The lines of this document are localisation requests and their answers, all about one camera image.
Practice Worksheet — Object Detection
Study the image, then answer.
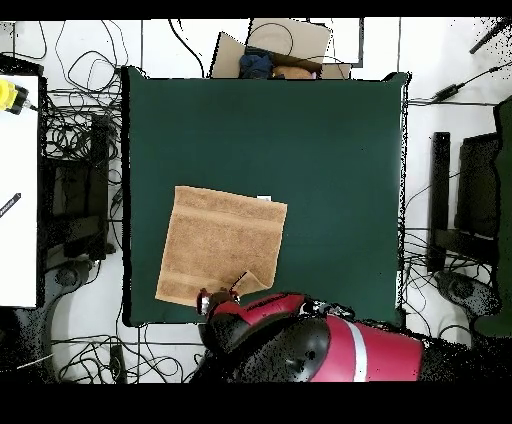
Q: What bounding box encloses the dark green table cloth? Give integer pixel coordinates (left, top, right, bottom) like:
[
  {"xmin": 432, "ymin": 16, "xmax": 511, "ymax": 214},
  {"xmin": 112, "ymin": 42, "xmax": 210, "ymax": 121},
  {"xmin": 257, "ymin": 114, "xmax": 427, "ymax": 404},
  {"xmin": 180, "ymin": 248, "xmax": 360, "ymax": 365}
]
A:
[{"xmin": 121, "ymin": 65, "xmax": 413, "ymax": 327}]

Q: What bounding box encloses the black rod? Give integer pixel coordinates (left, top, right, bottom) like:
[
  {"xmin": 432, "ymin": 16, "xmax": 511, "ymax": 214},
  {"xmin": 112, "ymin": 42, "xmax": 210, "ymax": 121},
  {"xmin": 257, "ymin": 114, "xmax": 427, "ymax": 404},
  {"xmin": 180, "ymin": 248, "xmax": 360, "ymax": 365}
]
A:
[{"xmin": 468, "ymin": 17, "xmax": 512, "ymax": 55}]

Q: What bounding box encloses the green covered side table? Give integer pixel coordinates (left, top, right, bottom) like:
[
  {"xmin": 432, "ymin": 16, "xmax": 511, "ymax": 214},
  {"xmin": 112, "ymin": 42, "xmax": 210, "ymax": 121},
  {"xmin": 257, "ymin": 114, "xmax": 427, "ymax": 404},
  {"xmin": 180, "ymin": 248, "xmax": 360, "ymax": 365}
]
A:
[{"xmin": 473, "ymin": 95, "xmax": 512, "ymax": 337}]

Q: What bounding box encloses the white panel with dark edge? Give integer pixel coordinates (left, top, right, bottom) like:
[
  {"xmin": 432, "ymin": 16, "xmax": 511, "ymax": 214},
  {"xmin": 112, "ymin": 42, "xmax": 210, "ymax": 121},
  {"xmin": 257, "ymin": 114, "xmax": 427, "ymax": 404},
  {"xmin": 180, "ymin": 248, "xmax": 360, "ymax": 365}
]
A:
[{"xmin": 307, "ymin": 17, "xmax": 366, "ymax": 68}]

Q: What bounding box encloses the black round stand foot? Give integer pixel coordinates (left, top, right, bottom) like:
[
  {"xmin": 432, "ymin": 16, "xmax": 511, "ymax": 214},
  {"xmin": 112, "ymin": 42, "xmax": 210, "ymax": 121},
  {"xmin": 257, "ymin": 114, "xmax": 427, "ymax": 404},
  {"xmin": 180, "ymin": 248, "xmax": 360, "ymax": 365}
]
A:
[
  {"xmin": 47, "ymin": 259, "xmax": 95, "ymax": 305},
  {"xmin": 433, "ymin": 269, "xmax": 501, "ymax": 321}
]

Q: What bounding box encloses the blue cloth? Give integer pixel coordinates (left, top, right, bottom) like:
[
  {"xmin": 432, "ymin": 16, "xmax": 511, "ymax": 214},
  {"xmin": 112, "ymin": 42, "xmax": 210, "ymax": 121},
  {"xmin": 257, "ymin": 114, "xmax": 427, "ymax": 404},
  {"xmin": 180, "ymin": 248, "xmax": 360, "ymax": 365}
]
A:
[{"xmin": 238, "ymin": 52, "xmax": 276, "ymax": 80}]

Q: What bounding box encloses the yellow and black tool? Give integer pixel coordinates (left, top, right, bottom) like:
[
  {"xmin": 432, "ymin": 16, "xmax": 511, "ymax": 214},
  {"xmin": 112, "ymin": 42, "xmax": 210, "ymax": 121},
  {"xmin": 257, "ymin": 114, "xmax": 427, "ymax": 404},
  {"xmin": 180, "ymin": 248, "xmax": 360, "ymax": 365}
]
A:
[{"xmin": 0, "ymin": 78, "xmax": 31, "ymax": 116}]

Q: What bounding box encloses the brown cardboard box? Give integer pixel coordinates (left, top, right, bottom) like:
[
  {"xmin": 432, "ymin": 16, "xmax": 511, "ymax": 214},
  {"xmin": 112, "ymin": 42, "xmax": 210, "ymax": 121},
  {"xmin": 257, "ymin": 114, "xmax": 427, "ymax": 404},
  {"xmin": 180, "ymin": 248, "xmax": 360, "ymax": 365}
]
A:
[{"xmin": 209, "ymin": 17, "xmax": 353, "ymax": 80}]

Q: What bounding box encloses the looped black cable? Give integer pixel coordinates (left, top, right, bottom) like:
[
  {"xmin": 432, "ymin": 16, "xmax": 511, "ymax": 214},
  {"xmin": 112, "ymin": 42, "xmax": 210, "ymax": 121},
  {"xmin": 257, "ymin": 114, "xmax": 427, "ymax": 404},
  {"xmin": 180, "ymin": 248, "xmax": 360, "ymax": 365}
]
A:
[{"xmin": 244, "ymin": 21, "xmax": 295, "ymax": 57}]

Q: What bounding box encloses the black power adapter with cable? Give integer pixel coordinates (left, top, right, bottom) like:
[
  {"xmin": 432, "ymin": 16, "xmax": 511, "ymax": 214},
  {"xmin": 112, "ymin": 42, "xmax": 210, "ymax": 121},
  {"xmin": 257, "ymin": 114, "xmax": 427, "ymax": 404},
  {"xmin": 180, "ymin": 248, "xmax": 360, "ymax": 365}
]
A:
[{"xmin": 431, "ymin": 59, "xmax": 512, "ymax": 103}]

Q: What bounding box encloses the black cable tangle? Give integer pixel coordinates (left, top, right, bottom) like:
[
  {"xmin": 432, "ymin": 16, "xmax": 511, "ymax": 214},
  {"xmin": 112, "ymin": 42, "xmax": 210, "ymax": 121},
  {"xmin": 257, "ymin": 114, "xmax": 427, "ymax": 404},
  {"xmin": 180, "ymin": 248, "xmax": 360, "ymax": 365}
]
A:
[
  {"xmin": 401, "ymin": 227, "xmax": 493, "ymax": 341},
  {"xmin": 41, "ymin": 19, "xmax": 129, "ymax": 169},
  {"xmin": 51, "ymin": 323, "xmax": 209, "ymax": 383}
]

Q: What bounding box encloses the orange cloth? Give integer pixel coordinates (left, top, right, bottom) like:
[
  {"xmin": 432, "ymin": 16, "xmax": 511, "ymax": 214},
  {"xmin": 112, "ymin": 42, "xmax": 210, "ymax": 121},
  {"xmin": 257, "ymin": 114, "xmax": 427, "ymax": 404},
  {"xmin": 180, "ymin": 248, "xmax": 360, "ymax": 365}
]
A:
[{"xmin": 271, "ymin": 65, "xmax": 317, "ymax": 80}]

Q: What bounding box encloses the black marker pen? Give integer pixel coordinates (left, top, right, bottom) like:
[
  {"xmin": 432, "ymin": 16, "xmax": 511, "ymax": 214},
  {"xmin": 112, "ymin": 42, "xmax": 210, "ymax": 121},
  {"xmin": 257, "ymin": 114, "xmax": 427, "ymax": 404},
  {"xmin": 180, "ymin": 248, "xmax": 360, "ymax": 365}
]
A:
[{"xmin": 0, "ymin": 192, "xmax": 22, "ymax": 219}]

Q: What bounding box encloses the orange terry towel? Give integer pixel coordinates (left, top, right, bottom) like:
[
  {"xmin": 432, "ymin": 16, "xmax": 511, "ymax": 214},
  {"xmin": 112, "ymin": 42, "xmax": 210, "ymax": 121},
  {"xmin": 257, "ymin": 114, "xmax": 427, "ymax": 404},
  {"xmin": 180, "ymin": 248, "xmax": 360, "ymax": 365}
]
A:
[{"xmin": 154, "ymin": 184, "xmax": 289, "ymax": 309}]

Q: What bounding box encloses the black box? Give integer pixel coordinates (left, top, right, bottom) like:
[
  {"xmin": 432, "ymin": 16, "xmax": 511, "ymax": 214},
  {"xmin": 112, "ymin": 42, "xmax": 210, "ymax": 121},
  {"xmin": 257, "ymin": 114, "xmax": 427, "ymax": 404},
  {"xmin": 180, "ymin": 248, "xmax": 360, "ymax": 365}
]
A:
[{"xmin": 0, "ymin": 53, "xmax": 45, "ymax": 77}]

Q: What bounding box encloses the long black cable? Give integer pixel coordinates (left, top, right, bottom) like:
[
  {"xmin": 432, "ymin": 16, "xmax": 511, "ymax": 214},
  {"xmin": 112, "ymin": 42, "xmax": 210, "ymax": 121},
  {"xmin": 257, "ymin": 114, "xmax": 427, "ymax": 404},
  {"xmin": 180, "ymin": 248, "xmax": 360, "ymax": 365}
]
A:
[{"xmin": 166, "ymin": 18, "xmax": 206, "ymax": 79}]

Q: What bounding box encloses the black power strip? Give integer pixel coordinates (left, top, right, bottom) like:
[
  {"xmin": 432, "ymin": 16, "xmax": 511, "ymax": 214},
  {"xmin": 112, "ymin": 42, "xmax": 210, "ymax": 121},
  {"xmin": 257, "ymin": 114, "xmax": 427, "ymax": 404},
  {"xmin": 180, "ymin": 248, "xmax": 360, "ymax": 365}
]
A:
[{"xmin": 108, "ymin": 344, "xmax": 128, "ymax": 383}]

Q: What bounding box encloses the black furniture frame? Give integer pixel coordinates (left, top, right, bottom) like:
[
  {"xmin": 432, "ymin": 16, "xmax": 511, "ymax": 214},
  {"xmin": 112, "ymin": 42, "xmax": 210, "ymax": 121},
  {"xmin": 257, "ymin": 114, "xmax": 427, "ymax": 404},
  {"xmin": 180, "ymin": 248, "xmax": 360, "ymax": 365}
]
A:
[
  {"xmin": 39, "ymin": 113, "xmax": 117, "ymax": 269},
  {"xmin": 427, "ymin": 131, "xmax": 501, "ymax": 273}
]

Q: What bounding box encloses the white board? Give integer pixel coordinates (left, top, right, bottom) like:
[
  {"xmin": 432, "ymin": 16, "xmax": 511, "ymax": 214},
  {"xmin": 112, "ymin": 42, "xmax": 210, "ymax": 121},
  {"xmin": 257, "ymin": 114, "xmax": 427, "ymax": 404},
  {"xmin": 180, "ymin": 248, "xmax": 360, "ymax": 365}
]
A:
[{"xmin": 0, "ymin": 74, "xmax": 40, "ymax": 308}]

